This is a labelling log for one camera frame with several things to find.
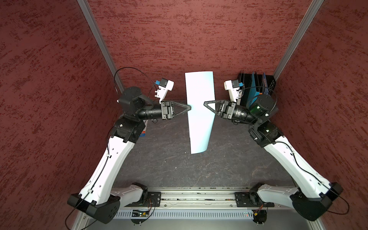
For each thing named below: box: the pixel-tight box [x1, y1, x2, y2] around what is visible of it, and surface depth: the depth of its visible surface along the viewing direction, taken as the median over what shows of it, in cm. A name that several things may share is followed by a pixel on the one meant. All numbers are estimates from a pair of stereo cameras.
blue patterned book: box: [263, 72, 269, 95], surface depth 93 cm
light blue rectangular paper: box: [184, 71, 216, 155], surface depth 52 cm
